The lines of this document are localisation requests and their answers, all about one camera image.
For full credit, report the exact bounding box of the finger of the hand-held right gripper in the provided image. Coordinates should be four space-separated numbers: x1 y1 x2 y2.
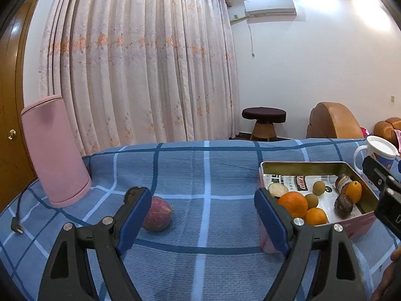
362 156 401 195

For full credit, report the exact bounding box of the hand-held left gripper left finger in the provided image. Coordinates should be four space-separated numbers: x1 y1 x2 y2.
37 187 153 301

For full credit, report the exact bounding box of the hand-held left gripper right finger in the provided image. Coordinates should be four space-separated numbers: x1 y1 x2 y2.
254 187 367 301

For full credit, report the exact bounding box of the round purple sweet potato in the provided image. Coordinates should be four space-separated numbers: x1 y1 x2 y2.
142 196 173 233

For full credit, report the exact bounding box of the large orange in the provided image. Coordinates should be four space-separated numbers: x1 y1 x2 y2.
278 191 309 219

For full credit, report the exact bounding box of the small orange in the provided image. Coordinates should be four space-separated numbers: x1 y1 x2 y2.
345 181 363 204
305 207 329 226

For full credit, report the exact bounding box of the pink tin box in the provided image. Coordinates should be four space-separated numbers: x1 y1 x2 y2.
259 161 380 254

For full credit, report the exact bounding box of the person's right hand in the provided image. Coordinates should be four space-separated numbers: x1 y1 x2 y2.
371 247 401 301

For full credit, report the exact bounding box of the white printed mug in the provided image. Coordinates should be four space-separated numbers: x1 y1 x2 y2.
354 136 400 176

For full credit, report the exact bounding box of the printed paper liner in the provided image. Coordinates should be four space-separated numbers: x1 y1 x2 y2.
263 173 364 226

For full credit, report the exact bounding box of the brown leather chair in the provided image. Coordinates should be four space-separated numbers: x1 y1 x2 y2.
374 117 401 151
306 102 365 139

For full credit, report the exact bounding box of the blue plaid blanket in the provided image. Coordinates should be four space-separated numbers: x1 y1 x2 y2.
0 138 401 301

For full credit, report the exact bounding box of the dark round stool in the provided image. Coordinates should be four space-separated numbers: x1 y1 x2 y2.
241 107 287 141

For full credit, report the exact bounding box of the pink electric kettle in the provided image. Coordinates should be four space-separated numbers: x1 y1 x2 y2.
21 94 92 208

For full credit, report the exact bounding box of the white floral curtain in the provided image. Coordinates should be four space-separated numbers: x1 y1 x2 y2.
38 0 239 156

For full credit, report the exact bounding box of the wooden door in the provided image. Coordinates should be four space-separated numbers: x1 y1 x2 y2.
0 0 38 214

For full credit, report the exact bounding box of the white air conditioner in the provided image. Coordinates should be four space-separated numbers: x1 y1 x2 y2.
244 0 297 16

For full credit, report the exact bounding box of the black power cord plug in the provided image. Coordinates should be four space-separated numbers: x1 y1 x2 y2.
11 191 30 235

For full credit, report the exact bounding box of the air conditioner power cable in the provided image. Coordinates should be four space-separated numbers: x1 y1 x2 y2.
247 16 256 58

